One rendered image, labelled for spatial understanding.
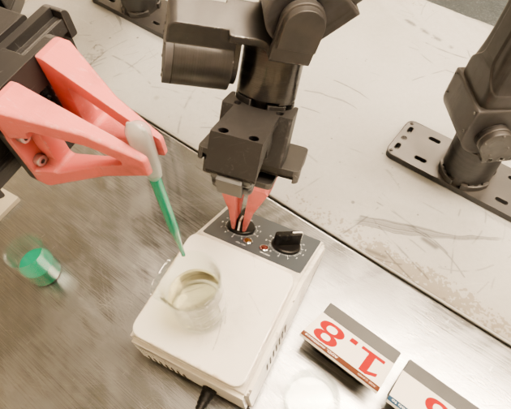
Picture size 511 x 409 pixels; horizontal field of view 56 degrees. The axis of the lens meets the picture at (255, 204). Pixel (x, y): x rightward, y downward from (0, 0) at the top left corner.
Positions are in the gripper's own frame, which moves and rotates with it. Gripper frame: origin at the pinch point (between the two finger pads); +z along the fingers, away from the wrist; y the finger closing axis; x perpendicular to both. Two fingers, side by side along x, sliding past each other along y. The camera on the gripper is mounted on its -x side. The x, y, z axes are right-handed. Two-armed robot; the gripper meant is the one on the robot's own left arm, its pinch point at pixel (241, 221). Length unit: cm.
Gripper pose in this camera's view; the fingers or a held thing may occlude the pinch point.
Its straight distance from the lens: 52.8
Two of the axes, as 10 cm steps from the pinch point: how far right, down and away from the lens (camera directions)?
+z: -1.8, 8.4, 5.0
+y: 9.6, 2.7, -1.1
